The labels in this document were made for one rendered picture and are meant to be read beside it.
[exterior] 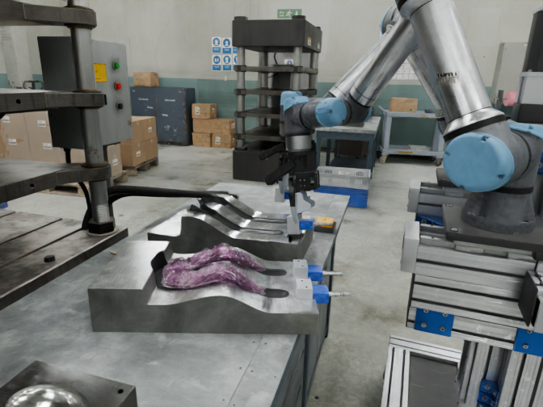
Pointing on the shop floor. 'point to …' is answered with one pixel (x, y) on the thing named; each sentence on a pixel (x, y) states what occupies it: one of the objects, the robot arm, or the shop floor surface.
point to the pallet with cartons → (140, 146)
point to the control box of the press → (105, 49)
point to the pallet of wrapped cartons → (35, 120)
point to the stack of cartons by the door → (212, 127)
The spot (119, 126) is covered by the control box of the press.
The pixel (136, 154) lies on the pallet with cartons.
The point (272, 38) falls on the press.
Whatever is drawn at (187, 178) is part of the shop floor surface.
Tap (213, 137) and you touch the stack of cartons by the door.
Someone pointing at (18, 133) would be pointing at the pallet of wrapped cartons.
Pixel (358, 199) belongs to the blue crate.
